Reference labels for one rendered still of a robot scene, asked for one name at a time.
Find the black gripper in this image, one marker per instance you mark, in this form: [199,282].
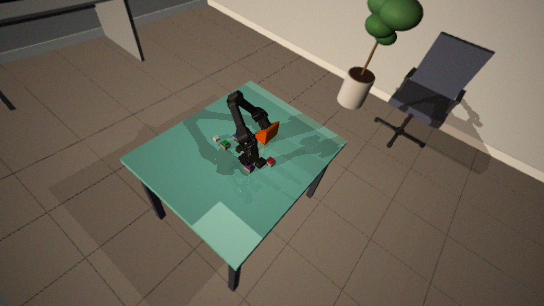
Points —
[259,164]

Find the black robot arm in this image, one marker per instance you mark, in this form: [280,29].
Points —
[243,133]

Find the green button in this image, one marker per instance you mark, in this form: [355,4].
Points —
[225,144]

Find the purple button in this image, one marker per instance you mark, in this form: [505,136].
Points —
[249,168]

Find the red button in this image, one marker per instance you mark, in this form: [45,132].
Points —
[270,162]

